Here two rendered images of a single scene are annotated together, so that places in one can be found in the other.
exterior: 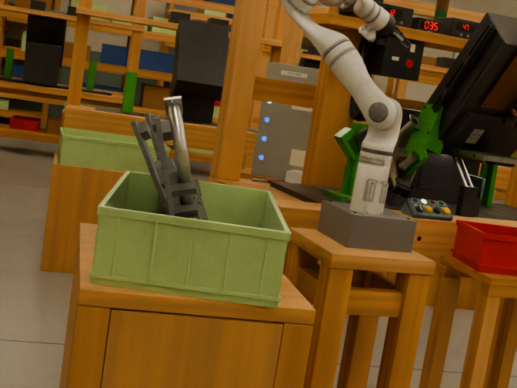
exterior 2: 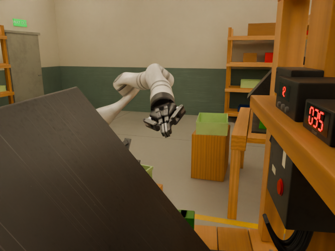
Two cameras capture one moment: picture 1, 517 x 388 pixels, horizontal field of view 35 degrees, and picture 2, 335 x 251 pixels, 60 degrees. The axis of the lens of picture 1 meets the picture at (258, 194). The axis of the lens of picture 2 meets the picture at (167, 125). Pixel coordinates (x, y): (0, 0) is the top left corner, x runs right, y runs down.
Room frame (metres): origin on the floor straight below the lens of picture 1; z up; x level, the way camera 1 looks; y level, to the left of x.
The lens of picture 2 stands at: (3.29, -1.06, 1.67)
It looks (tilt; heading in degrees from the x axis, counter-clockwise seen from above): 14 degrees down; 121
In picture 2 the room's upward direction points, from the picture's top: straight up
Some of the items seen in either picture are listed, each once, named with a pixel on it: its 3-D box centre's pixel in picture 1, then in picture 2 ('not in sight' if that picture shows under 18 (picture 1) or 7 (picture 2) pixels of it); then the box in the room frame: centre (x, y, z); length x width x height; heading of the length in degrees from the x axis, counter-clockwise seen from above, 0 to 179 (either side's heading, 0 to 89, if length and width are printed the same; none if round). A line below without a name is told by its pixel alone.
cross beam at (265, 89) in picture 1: (389, 108); not in sight; (3.45, -0.48, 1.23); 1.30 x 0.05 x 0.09; 113
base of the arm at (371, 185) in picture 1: (371, 182); not in sight; (2.36, -0.31, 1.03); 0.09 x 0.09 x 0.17; 23
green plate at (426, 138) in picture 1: (430, 132); not in sight; (3.03, -0.58, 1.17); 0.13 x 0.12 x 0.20; 113
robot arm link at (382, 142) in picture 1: (381, 127); not in sight; (2.36, -0.32, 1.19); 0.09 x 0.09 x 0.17; 66
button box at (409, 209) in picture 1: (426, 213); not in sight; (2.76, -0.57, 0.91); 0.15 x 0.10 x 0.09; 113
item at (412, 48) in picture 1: (395, 58); (307, 175); (3.26, -0.44, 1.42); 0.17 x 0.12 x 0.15; 113
